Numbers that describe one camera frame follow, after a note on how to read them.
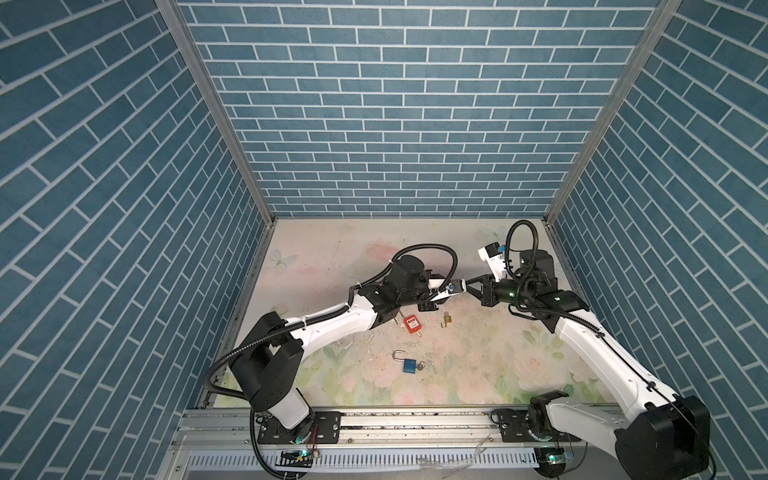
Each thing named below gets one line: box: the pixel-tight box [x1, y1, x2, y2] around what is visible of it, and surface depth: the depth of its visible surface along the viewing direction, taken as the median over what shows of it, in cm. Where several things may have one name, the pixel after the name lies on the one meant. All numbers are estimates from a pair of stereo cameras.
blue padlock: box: [392, 349, 426, 374], surface depth 85 cm
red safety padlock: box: [404, 315, 423, 334], surface depth 92 cm
